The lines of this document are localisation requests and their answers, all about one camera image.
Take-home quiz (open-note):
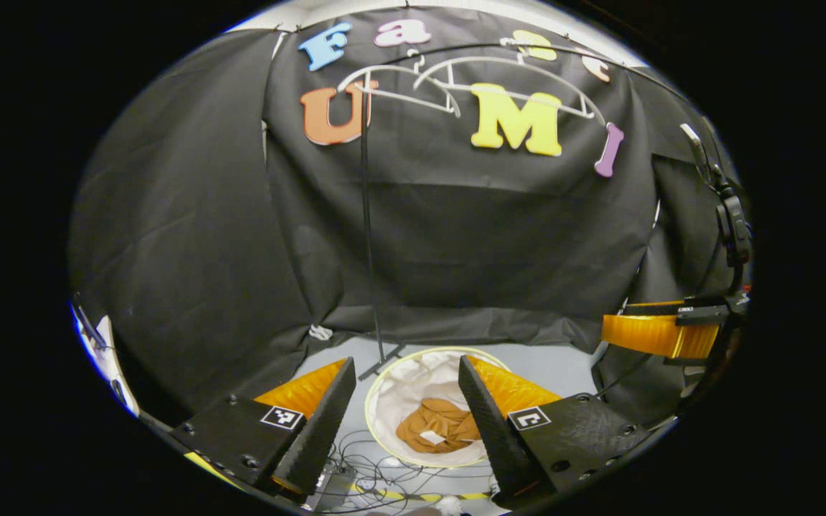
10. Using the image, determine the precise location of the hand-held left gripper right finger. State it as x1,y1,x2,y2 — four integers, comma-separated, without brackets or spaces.
457,355,652,511

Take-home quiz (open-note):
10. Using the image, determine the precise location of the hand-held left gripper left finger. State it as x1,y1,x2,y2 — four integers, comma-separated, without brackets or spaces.
169,356,358,502

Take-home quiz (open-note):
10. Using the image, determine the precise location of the brown shirt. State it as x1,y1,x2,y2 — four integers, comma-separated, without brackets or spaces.
395,398,482,454

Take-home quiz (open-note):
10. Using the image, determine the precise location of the white laundry hamper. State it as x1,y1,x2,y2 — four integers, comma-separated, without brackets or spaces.
364,347,511,469

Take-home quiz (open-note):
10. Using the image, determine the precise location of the black clothes rack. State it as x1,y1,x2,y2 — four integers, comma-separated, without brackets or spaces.
357,42,686,382

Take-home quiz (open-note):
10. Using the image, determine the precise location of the white clothes hanger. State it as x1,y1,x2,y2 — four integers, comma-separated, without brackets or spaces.
336,49,462,119
413,36,606,126

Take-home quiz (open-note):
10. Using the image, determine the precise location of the grey box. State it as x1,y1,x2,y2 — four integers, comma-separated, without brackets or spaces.
310,469,356,512

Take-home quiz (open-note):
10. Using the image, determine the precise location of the yellow black striped floor tape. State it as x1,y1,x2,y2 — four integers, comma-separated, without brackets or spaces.
352,484,493,502

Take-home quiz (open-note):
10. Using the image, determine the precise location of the black backdrop cloth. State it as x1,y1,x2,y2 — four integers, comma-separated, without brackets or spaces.
69,6,744,431

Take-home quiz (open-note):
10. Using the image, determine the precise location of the tangle of black cables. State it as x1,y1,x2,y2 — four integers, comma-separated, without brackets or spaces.
316,429,500,514

